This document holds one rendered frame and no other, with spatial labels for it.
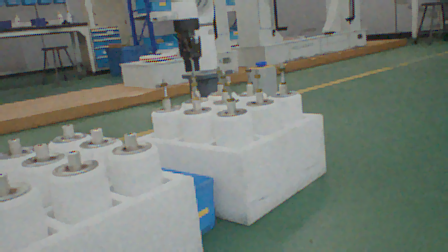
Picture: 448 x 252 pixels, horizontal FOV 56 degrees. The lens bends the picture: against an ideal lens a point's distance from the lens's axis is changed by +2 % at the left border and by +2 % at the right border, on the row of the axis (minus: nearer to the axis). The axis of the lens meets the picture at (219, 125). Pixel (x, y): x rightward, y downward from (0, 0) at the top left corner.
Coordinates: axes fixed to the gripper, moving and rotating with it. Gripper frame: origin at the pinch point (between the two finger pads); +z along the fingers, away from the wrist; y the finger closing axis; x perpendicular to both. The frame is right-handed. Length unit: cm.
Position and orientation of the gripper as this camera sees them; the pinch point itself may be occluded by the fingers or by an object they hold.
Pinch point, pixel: (192, 68)
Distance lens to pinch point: 126.0
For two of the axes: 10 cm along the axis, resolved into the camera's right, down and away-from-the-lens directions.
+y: -4.1, -1.6, 9.0
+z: 1.2, 9.7, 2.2
